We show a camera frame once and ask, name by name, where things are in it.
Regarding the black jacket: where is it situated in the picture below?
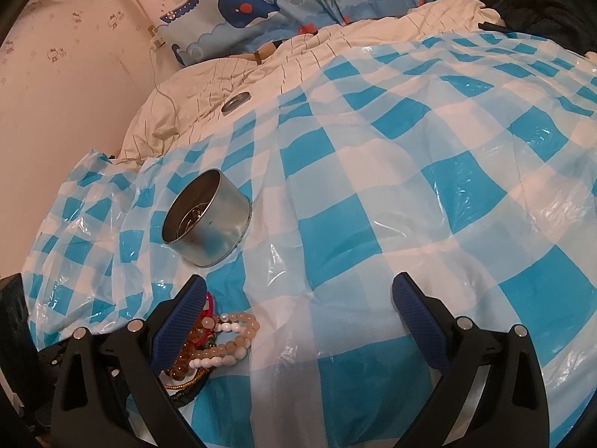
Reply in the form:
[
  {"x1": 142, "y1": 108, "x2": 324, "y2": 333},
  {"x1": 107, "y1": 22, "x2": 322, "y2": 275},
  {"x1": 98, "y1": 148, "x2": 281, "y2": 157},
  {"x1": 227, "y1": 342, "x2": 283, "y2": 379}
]
[{"x1": 476, "y1": 0, "x2": 597, "y2": 55}]

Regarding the white striped pillow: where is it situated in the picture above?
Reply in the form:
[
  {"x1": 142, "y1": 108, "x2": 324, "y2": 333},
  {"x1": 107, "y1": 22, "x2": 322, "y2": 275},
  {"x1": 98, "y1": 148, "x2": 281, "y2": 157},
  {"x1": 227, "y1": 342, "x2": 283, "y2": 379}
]
[{"x1": 114, "y1": 0, "x2": 514, "y2": 167}]

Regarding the white charger cable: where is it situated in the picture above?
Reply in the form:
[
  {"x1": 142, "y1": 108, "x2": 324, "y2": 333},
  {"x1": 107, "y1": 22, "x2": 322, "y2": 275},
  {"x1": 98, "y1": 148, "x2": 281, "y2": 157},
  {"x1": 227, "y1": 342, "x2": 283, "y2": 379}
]
[{"x1": 148, "y1": 25, "x2": 180, "y2": 143}]

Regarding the silver round tin lid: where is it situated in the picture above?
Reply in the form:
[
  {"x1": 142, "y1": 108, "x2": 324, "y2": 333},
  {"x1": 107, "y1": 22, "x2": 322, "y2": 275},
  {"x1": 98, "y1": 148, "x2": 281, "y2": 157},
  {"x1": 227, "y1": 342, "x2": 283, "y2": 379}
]
[{"x1": 221, "y1": 94, "x2": 251, "y2": 114}]

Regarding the silver round tin can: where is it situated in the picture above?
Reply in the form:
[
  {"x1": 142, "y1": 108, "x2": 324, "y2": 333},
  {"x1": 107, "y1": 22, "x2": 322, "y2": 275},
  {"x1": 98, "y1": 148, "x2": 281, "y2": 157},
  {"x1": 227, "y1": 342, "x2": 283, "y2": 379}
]
[{"x1": 161, "y1": 169, "x2": 253, "y2": 268}]

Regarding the peach and white bead bracelet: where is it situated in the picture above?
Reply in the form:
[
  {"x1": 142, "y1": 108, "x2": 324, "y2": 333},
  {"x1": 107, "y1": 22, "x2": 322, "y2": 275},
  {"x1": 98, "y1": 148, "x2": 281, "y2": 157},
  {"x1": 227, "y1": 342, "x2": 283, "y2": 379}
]
[{"x1": 189, "y1": 312, "x2": 260, "y2": 370}]

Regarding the blue whale print blanket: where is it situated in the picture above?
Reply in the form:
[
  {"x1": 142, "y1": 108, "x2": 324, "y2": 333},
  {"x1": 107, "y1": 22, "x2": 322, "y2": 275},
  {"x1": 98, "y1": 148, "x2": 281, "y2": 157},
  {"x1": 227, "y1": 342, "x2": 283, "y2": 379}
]
[{"x1": 159, "y1": 0, "x2": 473, "y2": 69}]

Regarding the amber bead bracelet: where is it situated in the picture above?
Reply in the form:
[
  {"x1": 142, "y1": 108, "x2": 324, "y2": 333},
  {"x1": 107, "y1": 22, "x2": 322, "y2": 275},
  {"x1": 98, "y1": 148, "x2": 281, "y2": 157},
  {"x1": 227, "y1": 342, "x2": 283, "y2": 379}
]
[{"x1": 163, "y1": 317, "x2": 220, "y2": 383}]

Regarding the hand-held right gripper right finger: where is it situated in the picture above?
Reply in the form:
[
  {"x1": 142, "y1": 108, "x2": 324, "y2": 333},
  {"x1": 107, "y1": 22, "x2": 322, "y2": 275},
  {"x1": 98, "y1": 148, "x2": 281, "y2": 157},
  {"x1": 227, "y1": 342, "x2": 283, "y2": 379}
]
[{"x1": 392, "y1": 271, "x2": 550, "y2": 448}]

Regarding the blue checkered plastic sheet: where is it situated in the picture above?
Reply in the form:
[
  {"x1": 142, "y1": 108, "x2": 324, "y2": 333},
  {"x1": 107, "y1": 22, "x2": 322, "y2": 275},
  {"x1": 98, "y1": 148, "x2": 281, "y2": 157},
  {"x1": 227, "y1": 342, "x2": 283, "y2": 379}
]
[{"x1": 21, "y1": 30, "x2": 597, "y2": 448}]

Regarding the gold chain bracelet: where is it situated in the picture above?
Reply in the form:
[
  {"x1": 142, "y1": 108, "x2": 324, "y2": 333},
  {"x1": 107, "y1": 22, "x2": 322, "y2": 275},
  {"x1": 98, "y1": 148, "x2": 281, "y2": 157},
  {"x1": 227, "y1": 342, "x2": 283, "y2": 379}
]
[{"x1": 163, "y1": 370, "x2": 208, "y2": 392}]

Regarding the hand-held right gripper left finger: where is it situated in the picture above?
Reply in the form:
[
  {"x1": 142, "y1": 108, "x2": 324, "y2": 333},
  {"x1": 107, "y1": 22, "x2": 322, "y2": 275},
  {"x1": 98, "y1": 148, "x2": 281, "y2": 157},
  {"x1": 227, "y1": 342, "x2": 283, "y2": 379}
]
[{"x1": 50, "y1": 274, "x2": 208, "y2": 448}]

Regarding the brown strap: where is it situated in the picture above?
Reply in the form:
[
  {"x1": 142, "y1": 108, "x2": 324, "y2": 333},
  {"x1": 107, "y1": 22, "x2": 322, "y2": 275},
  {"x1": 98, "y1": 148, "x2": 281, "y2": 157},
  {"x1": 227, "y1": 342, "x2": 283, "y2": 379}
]
[{"x1": 253, "y1": 41, "x2": 281, "y2": 65}]

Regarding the red cord bracelet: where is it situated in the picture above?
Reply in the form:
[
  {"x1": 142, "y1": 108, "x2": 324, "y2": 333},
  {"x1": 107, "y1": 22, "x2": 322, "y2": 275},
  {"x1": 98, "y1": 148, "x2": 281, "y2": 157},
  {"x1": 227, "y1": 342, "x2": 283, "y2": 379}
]
[{"x1": 198, "y1": 290, "x2": 216, "y2": 352}]

